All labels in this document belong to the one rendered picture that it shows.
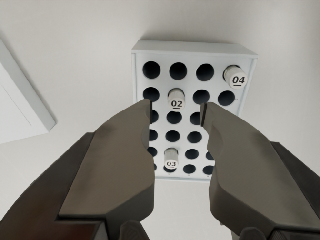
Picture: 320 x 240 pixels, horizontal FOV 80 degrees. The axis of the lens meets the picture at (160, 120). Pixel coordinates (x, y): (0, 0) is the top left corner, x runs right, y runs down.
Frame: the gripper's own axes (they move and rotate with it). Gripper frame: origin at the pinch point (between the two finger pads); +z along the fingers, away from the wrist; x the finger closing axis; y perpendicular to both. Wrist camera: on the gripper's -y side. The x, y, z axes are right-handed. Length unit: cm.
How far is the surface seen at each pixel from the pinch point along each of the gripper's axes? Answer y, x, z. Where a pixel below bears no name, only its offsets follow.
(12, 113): 4.0, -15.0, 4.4
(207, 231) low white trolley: 25.0, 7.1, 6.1
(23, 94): 2.1, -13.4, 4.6
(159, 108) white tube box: 1.7, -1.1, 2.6
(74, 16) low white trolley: -4.2, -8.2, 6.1
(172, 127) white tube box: 3.5, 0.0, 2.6
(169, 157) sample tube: 5.7, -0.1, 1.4
